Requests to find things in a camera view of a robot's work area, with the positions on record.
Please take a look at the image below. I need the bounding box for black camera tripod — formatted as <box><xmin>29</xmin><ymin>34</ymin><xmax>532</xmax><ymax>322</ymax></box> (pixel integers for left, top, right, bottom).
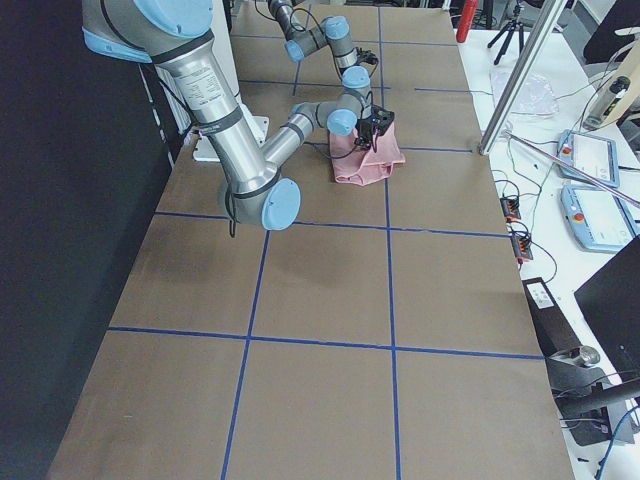
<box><xmin>487</xmin><ymin>0</ymin><xmax>525</xmax><ymax>66</ymax></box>

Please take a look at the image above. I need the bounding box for aluminium frame post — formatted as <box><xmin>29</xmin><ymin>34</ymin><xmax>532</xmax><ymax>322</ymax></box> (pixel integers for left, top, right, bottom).
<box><xmin>478</xmin><ymin>0</ymin><xmax>566</xmax><ymax>155</ymax></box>

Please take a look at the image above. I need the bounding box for white mounting plate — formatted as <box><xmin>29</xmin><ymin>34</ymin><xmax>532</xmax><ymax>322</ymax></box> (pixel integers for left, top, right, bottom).
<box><xmin>193</xmin><ymin>102</ymin><xmax>270</xmax><ymax>162</ymax></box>

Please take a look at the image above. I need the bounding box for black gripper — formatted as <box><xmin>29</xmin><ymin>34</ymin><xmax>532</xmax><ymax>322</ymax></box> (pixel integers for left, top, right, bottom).
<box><xmin>354</xmin><ymin>107</ymin><xmax>395</xmax><ymax>150</ymax></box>
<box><xmin>353</xmin><ymin>47</ymin><xmax>378</xmax><ymax>67</ymax></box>

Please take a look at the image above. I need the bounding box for red fire extinguisher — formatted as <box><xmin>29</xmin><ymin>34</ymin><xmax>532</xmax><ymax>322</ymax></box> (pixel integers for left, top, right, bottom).
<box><xmin>456</xmin><ymin>0</ymin><xmax>479</xmax><ymax>43</ymax></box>

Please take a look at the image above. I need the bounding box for blue teach pendant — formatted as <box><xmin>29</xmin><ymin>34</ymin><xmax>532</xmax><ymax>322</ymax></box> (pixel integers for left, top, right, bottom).
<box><xmin>557</xmin><ymin>130</ymin><xmax>620</xmax><ymax>187</ymax></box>
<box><xmin>560</xmin><ymin>185</ymin><xmax>639</xmax><ymax>254</ymax></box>

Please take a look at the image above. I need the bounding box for pink Snoopy t-shirt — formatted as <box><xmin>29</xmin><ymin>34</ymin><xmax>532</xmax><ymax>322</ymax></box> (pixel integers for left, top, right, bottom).
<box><xmin>329</xmin><ymin>122</ymin><xmax>406</xmax><ymax>187</ymax></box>

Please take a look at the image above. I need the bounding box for black monitor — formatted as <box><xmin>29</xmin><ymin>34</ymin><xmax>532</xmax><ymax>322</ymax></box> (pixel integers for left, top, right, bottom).
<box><xmin>574</xmin><ymin>238</ymin><xmax>640</xmax><ymax>380</ymax></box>

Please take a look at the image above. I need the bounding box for clear plastic bag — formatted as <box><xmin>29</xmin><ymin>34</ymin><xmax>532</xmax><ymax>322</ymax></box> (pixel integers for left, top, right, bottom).
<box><xmin>490</xmin><ymin>68</ymin><xmax>559</xmax><ymax>116</ymax></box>

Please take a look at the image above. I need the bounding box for black box with label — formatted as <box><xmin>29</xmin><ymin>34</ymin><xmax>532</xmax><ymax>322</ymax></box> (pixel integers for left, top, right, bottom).
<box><xmin>522</xmin><ymin>277</ymin><xmax>581</xmax><ymax>357</ymax></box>

